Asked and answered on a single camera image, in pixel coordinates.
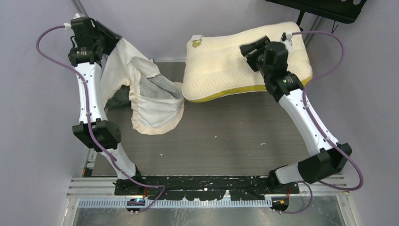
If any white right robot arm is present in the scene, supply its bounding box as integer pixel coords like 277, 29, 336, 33
239, 33, 352, 193

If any grey pillowcase with cream frill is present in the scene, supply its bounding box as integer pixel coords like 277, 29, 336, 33
100, 38, 184, 135

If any black music stand tripod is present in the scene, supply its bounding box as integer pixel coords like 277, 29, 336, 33
267, 0, 366, 26

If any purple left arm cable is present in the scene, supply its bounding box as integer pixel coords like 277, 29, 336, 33
36, 24, 166, 214

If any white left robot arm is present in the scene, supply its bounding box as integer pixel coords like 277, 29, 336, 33
68, 16, 144, 195

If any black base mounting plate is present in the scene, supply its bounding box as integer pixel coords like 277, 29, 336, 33
113, 176, 299, 201

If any aluminium frame rail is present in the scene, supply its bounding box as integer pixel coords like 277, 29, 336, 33
62, 178, 357, 226

